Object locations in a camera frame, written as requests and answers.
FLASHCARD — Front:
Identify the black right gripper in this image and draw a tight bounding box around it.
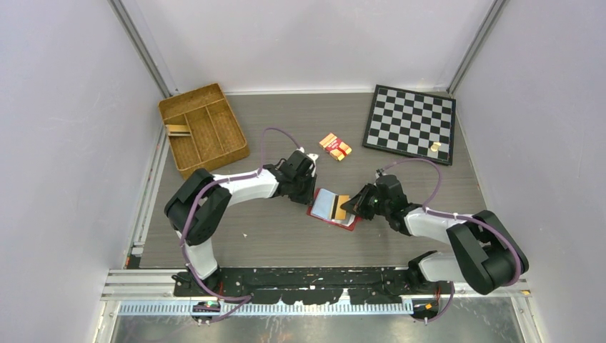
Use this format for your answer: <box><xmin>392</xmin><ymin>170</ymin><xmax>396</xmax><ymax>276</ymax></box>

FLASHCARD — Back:
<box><xmin>342</xmin><ymin>182</ymin><xmax>391</xmax><ymax>221</ymax></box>

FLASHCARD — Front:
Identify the red leather card holder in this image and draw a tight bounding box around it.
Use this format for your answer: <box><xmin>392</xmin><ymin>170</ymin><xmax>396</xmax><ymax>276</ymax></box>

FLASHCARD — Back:
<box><xmin>307</xmin><ymin>188</ymin><xmax>361</xmax><ymax>231</ymax></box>

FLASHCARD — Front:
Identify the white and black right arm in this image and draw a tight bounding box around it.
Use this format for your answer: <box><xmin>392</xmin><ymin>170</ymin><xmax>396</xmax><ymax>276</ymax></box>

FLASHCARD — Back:
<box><xmin>340</xmin><ymin>174</ymin><xmax>530</xmax><ymax>295</ymax></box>

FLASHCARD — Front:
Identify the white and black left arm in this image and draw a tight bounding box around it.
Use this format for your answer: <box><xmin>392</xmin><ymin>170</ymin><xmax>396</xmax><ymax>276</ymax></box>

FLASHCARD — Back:
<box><xmin>164</xmin><ymin>148</ymin><xmax>318</xmax><ymax>296</ymax></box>

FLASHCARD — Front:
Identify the red and gold card box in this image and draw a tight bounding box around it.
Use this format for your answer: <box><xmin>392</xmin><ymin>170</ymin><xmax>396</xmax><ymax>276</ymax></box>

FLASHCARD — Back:
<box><xmin>319</xmin><ymin>133</ymin><xmax>352</xmax><ymax>161</ymax></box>

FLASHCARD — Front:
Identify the pale cards left in tray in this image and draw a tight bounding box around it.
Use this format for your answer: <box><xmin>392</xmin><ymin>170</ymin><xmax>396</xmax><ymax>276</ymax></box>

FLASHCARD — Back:
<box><xmin>165</xmin><ymin>124</ymin><xmax>192</xmax><ymax>136</ymax></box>

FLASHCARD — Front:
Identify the small wooden chess piece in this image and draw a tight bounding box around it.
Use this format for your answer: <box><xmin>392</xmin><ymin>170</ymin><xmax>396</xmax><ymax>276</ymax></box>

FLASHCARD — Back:
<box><xmin>429</xmin><ymin>141</ymin><xmax>442</xmax><ymax>152</ymax></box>

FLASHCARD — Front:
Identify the black and white chessboard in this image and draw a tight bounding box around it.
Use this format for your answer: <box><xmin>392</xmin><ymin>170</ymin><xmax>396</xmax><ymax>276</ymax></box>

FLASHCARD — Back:
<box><xmin>362</xmin><ymin>85</ymin><xmax>457</xmax><ymax>166</ymax></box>

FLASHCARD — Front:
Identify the woven wicker divided tray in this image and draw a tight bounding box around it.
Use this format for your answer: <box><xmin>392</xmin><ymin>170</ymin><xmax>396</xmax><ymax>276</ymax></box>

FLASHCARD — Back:
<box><xmin>158</xmin><ymin>83</ymin><xmax>250</xmax><ymax>179</ymax></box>

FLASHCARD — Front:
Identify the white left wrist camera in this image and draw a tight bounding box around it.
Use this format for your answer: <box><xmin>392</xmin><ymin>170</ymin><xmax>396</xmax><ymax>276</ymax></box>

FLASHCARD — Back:
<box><xmin>297</xmin><ymin>147</ymin><xmax>319</xmax><ymax>164</ymax></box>

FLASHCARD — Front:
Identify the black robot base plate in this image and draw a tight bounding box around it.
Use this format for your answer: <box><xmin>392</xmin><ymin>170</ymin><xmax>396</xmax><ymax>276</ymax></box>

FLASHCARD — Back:
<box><xmin>172</xmin><ymin>267</ymin><xmax>452</xmax><ymax>305</ymax></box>

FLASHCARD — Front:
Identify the aluminium frame rail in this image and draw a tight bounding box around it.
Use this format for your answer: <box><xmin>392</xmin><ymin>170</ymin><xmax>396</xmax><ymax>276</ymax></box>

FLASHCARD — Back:
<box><xmin>126</xmin><ymin>121</ymin><xmax>169</xmax><ymax>260</ymax></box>

